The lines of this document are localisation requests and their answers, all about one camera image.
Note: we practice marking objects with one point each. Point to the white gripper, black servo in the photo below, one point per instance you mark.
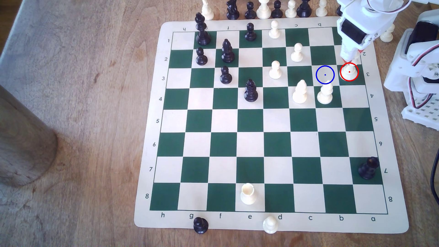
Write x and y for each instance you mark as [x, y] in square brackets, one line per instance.
[349, 50]

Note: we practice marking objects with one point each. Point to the white pawn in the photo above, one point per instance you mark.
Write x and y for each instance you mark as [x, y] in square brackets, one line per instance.
[297, 54]
[349, 74]
[291, 10]
[387, 35]
[274, 31]
[321, 10]
[275, 71]
[270, 225]

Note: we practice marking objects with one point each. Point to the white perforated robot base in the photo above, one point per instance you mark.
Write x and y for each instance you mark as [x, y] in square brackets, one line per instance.
[425, 118]

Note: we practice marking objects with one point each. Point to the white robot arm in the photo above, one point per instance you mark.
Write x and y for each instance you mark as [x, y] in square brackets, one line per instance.
[401, 65]

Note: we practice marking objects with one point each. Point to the black chess piece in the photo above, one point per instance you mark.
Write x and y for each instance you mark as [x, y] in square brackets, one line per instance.
[339, 11]

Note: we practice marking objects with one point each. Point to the green and cream chess mat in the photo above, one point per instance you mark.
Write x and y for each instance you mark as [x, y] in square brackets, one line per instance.
[281, 144]

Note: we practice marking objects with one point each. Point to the white bishop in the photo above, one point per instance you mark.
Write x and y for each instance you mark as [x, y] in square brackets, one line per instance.
[206, 11]
[325, 95]
[300, 93]

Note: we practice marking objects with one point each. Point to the black queen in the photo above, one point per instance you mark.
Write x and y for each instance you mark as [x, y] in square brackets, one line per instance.
[304, 9]

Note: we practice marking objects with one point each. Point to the black pawn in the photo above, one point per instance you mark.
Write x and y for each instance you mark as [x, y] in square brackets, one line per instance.
[201, 58]
[250, 33]
[250, 12]
[200, 226]
[277, 11]
[225, 77]

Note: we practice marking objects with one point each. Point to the white queen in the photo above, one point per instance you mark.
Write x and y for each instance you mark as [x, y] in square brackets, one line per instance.
[263, 10]

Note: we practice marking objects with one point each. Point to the black bishop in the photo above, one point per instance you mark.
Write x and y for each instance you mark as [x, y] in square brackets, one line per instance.
[227, 53]
[250, 92]

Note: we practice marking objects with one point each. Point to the black rook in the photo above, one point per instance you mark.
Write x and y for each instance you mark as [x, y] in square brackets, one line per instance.
[368, 168]

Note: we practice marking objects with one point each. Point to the black knight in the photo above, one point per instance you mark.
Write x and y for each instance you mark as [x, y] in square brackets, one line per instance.
[233, 10]

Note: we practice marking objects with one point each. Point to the white rook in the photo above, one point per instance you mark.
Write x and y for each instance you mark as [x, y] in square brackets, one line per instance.
[248, 195]

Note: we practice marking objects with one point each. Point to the round wooden post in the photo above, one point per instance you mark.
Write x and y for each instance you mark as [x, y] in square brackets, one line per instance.
[24, 144]

